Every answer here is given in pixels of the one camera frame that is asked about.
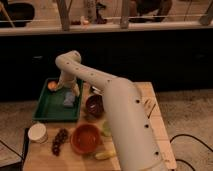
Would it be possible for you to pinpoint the black cable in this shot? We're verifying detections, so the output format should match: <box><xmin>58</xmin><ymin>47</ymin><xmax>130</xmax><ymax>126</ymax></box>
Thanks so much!
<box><xmin>169</xmin><ymin>133</ymin><xmax>213</xmax><ymax>171</ymax></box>

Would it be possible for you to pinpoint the green plastic tray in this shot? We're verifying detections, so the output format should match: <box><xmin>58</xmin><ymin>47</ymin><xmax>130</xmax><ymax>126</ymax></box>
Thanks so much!
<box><xmin>33</xmin><ymin>78</ymin><xmax>82</xmax><ymax>122</ymax></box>

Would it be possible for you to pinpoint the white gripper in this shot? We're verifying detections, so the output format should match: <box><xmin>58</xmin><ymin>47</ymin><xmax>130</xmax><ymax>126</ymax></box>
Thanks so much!
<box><xmin>57</xmin><ymin>71</ymin><xmax>80</xmax><ymax>97</ymax></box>

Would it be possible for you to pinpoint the dark purple bowl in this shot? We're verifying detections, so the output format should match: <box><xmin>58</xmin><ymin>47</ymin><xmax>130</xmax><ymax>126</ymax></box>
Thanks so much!
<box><xmin>86</xmin><ymin>95</ymin><xmax>104</xmax><ymax>118</ymax></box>

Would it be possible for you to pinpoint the orange fruit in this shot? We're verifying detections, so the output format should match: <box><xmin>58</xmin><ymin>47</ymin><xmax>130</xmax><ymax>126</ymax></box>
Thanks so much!
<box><xmin>47</xmin><ymin>81</ymin><xmax>57</xmax><ymax>91</ymax></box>

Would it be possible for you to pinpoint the green vegetable piece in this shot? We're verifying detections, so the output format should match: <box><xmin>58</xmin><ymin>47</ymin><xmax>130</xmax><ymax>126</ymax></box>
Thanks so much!
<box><xmin>102</xmin><ymin>121</ymin><xmax>111</xmax><ymax>137</ymax></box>

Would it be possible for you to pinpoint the dark grape bunch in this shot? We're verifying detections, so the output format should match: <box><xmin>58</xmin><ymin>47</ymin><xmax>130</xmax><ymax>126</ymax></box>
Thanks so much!
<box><xmin>51</xmin><ymin>129</ymin><xmax>68</xmax><ymax>156</ymax></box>

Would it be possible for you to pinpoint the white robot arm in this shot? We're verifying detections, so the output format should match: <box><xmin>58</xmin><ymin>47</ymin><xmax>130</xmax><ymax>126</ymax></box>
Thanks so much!
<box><xmin>55</xmin><ymin>51</ymin><xmax>168</xmax><ymax>171</ymax></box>

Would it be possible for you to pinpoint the orange bowl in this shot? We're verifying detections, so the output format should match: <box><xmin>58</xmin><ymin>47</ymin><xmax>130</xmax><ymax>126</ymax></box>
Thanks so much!
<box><xmin>70</xmin><ymin>124</ymin><xmax>101</xmax><ymax>155</ymax></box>

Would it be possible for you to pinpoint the yellow corn cob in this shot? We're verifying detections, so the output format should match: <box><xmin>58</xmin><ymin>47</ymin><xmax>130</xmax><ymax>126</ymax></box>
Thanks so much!
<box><xmin>95</xmin><ymin>151</ymin><xmax>116</xmax><ymax>160</ymax></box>

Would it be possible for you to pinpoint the white cup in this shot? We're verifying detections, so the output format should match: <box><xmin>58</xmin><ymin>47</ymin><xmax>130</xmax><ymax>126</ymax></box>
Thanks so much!
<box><xmin>28</xmin><ymin>123</ymin><xmax>48</xmax><ymax>143</ymax></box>

